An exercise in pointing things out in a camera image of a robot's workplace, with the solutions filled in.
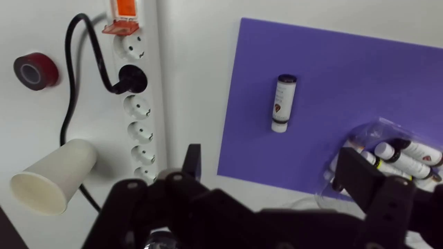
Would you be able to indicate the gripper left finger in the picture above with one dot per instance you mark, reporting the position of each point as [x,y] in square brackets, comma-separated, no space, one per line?
[138,207]

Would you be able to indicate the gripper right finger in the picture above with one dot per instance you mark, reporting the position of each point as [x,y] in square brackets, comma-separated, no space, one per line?
[387,200]

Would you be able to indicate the white power strip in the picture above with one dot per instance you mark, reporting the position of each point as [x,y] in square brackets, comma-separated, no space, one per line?
[138,107]

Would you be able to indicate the small white bottle black cap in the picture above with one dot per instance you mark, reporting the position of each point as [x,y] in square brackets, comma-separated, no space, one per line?
[420,150]
[283,100]

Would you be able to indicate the white paper cup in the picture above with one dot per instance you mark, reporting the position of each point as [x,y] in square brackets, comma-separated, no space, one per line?
[55,173]

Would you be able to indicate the dark red tape roll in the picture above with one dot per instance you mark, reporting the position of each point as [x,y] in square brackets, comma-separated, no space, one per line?
[39,71]

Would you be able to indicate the purple mat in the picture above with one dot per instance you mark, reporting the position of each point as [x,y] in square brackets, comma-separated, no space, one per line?
[332,69]

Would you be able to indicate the small white bottle yellow band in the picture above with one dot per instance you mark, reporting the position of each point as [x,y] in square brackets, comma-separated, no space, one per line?
[387,167]

